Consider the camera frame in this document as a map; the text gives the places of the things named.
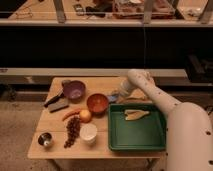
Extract orange wooden bowl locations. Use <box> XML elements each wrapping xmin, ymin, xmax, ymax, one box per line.
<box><xmin>87</xmin><ymin>93</ymin><xmax>109</xmax><ymax>115</ymax></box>

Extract orange fruit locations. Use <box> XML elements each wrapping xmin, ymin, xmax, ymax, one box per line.
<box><xmin>79</xmin><ymin>110</ymin><xmax>92</xmax><ymax>123</ymax></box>

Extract blue sponge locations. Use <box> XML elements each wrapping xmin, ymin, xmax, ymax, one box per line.
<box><xmin>107</xmin><ymin>94</ymin><xmax>119</xmax><ymax>103</ymax></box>

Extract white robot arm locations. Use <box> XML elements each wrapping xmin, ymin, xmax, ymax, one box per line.
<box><xmin>119</xmin><ymin>69</ymin><xmax>213</xmax><ymax>171</ymax></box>

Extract wooden spatula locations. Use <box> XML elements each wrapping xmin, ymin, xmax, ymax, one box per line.
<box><xmin>124</xmin><ymin>109</ymin><xmax>150</xmax><ymax>121</ymax></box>

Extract green plastic tray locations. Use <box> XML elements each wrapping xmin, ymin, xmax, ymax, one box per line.
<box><xmin>108</xmin><ymin>104</ymin><xmax>166</xmax><ymax>151</ymax></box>

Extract purple plastic bowl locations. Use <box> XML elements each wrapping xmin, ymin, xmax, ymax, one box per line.
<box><xmin>63</xmin><ymin>80</ymin><xmax>86</xmax><ymax>101</ymax></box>

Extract white cup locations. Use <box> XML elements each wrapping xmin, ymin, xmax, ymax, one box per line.
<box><xmin>80</xmin><ymin>123</ymin><xmax>97</xmax><ymax>144</ymax></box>

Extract orange carrot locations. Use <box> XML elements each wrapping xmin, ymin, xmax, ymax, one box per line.
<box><xmin>62</xmin><ymin>108</ymin><xmax>81</xmax><ymax>121</ymax></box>

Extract wooden table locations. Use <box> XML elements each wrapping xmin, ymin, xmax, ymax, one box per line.
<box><xmin>27</xmin><ymin>76</ymin><xmax>168</xmax><ymax>171</ymax></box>

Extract bunch of dark grapes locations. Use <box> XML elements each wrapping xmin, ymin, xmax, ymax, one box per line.
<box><xmin>64</xmin><ymin>116</ymin><xmax>80</xmax><ymax>148</ymax></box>

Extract cluttered tray on shelf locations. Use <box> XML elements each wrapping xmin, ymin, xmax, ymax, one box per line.
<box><xmin>113</xmin><ymin>0</ymin><xmax>175</xmax><ymax>18</ymax></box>

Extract black remote control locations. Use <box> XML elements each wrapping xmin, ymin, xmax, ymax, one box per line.
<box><xmin>73</xmin><ymin>4</ymin><xmax>85</xmax><ymax>16</ymax></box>

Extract small steel cup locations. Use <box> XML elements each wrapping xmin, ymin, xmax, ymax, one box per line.
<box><xmin>38</xmin><ymin>132</ymin><xmax>53</xmax><ymax>147</ymax></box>

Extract eyeglasses on shelf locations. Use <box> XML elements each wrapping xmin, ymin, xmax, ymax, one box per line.
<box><xmin>15</xmin><ymin>7</ymin><xmax>33</xmax><ymax>19</ymax></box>

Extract black handled knife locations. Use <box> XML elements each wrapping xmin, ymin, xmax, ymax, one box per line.
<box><xmin>44</xmin><ymin>90</ymin><xmax>63</xmax><ymax>108</ymax></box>

